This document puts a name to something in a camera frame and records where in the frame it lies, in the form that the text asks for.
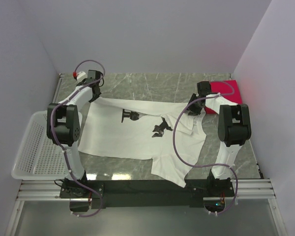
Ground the black base beam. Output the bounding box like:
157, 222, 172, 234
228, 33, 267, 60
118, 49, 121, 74
59, 179, 235, 209

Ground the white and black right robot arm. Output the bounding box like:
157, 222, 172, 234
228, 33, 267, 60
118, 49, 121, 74
187, 81, 251, 196

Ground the aluminium rail frame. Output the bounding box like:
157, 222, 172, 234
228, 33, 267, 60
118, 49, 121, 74
5, 179, 288, 236

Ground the white t shirt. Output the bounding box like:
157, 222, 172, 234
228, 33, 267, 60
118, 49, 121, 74
78, 97, 206, 187

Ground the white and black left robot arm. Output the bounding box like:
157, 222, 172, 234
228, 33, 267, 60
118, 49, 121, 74
47, 70, 104, 198

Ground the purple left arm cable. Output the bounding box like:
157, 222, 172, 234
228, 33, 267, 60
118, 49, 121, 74
53, 59, 106, 218

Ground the folded red t shirt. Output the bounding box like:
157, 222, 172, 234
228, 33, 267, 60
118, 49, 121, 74
210, 80, 242, 104

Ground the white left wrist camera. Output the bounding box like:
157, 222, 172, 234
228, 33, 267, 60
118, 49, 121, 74
73, 71, 87, 81

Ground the white plastic basket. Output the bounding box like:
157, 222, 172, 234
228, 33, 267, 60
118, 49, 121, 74
11, 111, 71, 180

